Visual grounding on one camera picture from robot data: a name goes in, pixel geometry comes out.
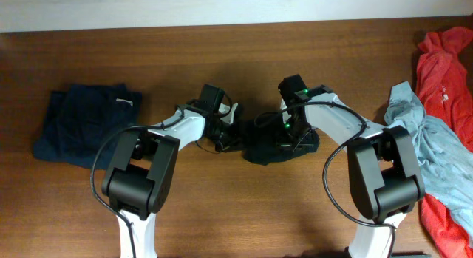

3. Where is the red t-shirt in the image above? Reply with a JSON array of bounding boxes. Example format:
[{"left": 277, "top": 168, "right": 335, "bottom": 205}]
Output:
[{"left": 415, "top": 27, "right": 472, "bottom": 257}]

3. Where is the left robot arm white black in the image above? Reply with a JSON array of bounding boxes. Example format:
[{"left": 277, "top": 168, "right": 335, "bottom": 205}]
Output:
[{"left": 94, "top": 84, "right": 242, "bottom": 257}]

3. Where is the black t-shirt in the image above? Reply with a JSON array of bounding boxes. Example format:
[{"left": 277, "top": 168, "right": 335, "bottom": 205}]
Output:
[{"left": 240, "top": 118, "right": 320, "bottom": 166}]

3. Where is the folded navy blue garment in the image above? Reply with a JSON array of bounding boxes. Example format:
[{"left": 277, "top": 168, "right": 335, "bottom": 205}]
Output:
[{"left": 33, "top": 84, "right": 143, "bottom": 169}]

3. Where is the light blue grey garment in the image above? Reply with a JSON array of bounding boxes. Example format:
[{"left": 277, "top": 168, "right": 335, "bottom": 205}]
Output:
[{"left": 384, "top": 82, "right": 472, "bottom": 245}]

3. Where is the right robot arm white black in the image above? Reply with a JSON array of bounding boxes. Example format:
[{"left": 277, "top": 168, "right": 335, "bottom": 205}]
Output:
[{"left": 277, "top": 75, "right": 425, "bottom": 258}]

